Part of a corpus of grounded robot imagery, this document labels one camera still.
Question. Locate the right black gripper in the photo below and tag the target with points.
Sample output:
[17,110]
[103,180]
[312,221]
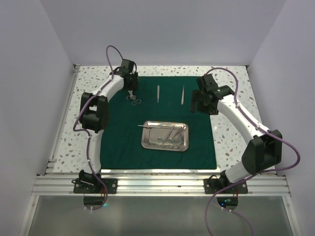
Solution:
[197,96]

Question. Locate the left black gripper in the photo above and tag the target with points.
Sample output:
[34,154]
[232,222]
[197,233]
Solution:
[134,86]

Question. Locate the pointed steel tweezers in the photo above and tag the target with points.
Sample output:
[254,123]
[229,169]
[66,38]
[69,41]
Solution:
[183,95]

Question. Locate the steel surgical scissors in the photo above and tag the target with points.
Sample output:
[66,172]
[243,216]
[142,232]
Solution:
[135,101]

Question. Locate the dark green surgical cloth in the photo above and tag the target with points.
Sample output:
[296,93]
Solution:
[121,141]

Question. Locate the steel instrument tray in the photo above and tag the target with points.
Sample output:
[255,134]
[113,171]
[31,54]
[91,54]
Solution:
[169,132]

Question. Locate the steel scalpel handle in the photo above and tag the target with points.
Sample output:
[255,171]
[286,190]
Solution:
[149,126]

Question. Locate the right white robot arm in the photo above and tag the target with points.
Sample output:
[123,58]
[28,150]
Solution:
[264,147]

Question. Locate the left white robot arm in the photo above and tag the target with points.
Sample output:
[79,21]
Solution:
[93,118]

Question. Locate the steel needle holder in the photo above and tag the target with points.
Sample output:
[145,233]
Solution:
[162,146]

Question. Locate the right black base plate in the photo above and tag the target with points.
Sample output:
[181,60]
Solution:
[213,185]

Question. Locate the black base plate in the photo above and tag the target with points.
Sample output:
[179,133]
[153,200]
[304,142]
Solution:
[86,188]
[213,185]

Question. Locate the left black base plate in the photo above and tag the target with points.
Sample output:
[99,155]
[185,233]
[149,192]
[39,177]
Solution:
[86,188]

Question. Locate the aluminium mounting rail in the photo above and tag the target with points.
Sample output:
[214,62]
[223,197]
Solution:
[162,185]

